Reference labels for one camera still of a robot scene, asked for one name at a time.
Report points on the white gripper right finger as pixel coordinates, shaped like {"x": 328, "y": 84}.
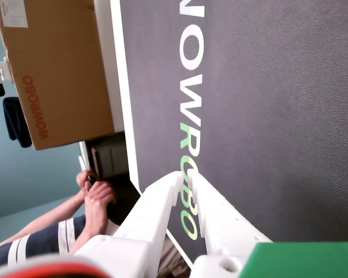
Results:
{"x": 220, "y": 220}

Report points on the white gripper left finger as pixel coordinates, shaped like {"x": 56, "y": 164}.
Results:
{"x": 155, "y": 208}

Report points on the black phone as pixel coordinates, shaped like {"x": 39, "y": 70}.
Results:
{"x": 90, "y": 180}

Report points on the person's right hand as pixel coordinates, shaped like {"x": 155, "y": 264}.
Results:
{"x": 98, "y": 202}

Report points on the person's left hand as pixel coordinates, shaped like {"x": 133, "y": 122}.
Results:
{"x": 83, "y": 181}

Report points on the dark storage box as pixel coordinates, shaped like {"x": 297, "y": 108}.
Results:
{"x": 110, "y": 156}

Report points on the dark grey WOWROBO mat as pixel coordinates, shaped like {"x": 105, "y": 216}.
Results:
{"x": 264, "y": 116}

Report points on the dark blue cloth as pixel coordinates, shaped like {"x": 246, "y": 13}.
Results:
{"x": 16, "y": 121}

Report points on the brown cardboard WOWROBO box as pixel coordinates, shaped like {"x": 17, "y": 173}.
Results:
{"x": 61, "y": 72}

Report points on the white rack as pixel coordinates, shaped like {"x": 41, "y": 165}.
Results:
{"x": 1, "y": 71}

